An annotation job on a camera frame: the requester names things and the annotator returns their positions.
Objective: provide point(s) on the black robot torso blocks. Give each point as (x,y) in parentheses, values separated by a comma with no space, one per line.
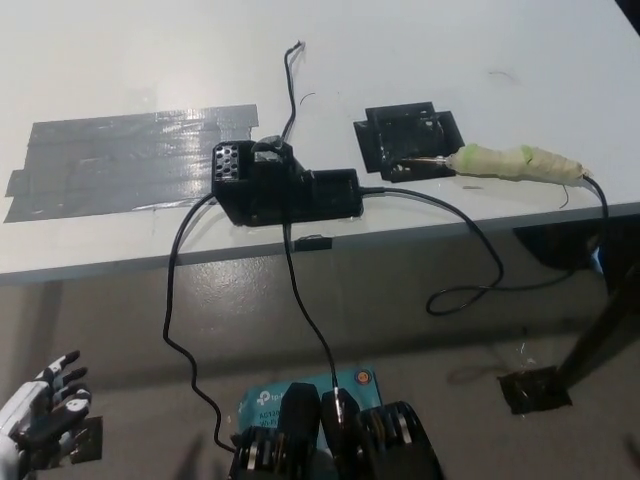
(300,425)

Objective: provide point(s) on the grey duct tape patch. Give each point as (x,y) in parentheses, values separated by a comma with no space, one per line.
(125,160)

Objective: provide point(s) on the tape-wrapped soldering iron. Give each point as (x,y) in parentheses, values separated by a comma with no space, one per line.
(500,162)

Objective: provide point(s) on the teal tp-link box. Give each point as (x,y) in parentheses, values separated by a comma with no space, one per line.
(370,395)

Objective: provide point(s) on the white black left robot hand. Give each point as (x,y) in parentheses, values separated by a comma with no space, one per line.
(30,405)

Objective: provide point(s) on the black floor tape under leg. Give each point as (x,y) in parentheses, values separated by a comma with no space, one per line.
(525,395)

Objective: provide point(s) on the black slanted table leg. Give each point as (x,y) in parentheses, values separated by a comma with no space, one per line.
(600,330)

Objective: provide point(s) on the small black tape piece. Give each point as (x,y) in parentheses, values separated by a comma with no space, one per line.
(314,244)

